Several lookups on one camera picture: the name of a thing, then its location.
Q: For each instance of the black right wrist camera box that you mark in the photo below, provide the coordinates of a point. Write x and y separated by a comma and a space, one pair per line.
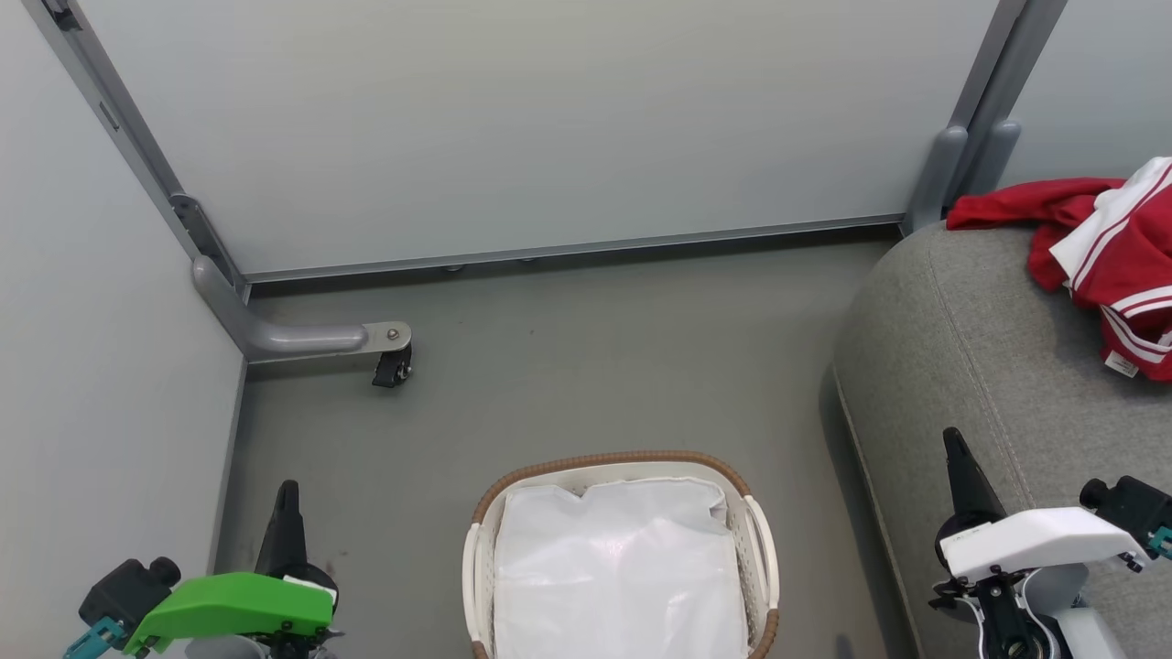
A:
1131, 508

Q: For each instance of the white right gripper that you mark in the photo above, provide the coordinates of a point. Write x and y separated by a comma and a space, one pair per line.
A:
1035, 540

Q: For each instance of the grey metal partition post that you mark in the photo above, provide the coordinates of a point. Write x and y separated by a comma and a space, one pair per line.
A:
119, 137
989, 101

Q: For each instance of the grey partition foot bar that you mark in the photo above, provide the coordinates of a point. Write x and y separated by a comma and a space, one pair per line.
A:
293, 339

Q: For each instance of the plain red garment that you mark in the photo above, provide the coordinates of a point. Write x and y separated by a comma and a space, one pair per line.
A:
1035, 206

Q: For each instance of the black caster wheel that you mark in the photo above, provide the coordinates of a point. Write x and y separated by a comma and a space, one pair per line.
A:
392, 368

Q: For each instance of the white laundry basket brown rim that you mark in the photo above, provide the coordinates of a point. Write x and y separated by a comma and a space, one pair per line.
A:
481, 567

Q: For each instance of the grey fabric sofa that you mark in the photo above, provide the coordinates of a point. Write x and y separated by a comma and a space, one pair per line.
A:
971, 348

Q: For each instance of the red jersey white striped sleeves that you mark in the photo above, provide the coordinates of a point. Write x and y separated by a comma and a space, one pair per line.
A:
1131, 275

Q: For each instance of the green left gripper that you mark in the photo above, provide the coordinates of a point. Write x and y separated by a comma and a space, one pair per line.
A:
229, 604

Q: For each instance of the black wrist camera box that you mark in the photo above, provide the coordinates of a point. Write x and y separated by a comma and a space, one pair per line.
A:
1131, 508
128, 590

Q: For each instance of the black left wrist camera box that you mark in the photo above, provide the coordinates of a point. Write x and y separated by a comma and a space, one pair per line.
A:
128, 590

